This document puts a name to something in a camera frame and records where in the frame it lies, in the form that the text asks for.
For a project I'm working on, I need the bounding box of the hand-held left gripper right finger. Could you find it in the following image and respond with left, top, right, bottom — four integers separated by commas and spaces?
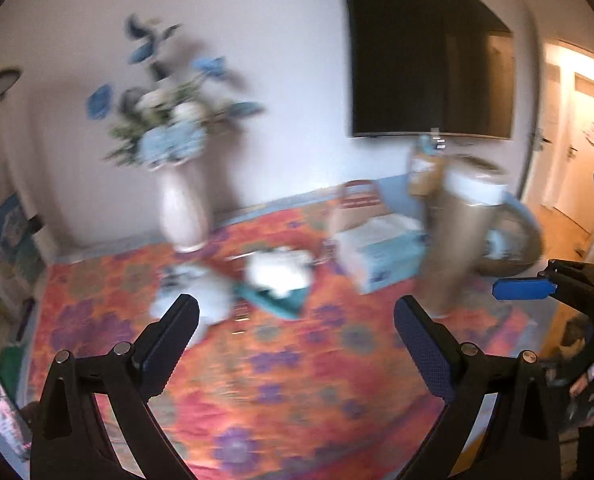
393, 296, 560, 480

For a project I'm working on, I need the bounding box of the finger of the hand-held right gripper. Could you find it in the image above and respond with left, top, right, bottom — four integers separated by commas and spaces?
493, 259, 594, 306

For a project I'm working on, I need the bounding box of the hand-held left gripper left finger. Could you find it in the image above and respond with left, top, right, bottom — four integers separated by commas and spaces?
29, 292, 200, 480

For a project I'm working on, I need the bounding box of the round grey basket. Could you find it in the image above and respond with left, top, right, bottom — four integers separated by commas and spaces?
472, 192, 545, 278

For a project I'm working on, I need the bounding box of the light blue plush toy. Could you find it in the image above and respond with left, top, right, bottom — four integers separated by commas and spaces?
149, 265, 238, 346

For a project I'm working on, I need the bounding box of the white cloth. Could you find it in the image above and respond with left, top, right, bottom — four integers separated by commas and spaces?
244, 247, 314, 293

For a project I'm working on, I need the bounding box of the teal soft pouch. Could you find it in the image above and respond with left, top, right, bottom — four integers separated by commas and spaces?
234, 280, 310, 318

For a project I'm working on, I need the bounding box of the tall tan cylinder container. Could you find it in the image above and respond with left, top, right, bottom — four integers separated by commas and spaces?
419, 160, 510, 318

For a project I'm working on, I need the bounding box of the white and blue box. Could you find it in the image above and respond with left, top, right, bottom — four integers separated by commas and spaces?
337, 214, 425, 295

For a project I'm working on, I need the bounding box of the orange floral tablecloth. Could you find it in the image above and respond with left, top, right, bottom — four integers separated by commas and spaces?
24, 200, 538, 480

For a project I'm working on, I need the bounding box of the white ceramic vase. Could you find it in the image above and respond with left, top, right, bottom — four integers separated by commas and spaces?
158, 157, 212, 253

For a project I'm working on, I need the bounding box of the wooden door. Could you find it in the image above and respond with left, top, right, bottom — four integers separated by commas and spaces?
542, 40, 594, 241

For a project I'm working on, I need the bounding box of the colourful poster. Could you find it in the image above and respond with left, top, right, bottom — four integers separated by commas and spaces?
0, 192, 45, 286

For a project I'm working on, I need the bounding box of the blue and white flower bouquet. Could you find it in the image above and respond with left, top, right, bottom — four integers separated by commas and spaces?
86, 14, 268, 168

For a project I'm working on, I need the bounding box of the pink bag with handle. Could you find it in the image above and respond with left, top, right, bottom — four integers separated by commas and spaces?
329, 179, 390, 241

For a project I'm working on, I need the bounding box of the black wall television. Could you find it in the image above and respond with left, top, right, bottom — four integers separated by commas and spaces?
344, 0, 516, 140

